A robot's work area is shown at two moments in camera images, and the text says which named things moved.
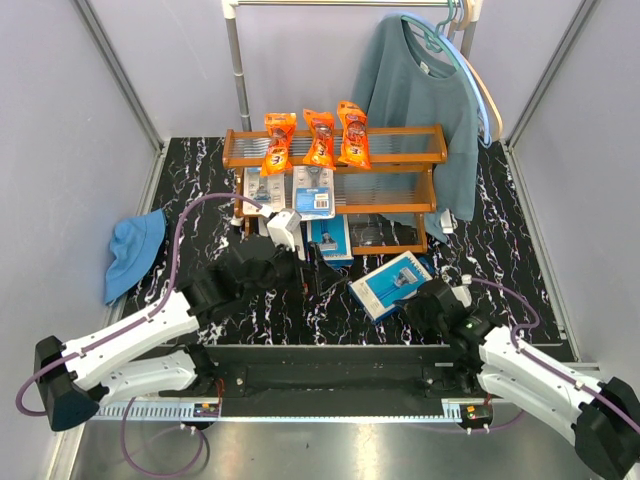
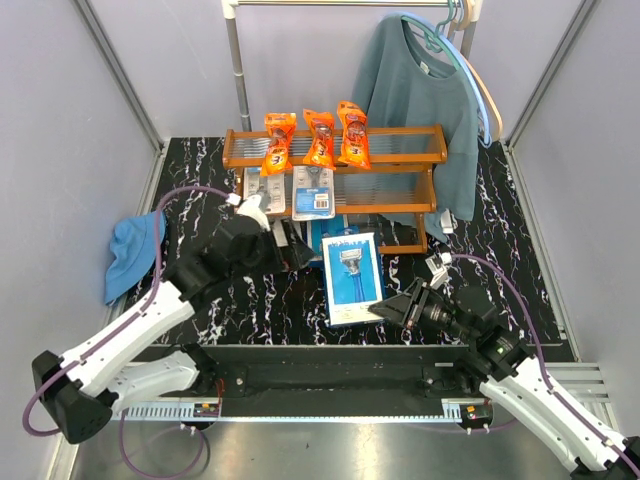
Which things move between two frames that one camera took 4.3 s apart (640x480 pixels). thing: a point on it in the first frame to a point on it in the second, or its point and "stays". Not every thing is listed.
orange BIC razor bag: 356,150 stays
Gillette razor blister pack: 313,192 stays
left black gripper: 306,277 to 296,255
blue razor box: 380,290 to 355,276
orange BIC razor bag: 322,149 stays
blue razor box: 332,239 stays
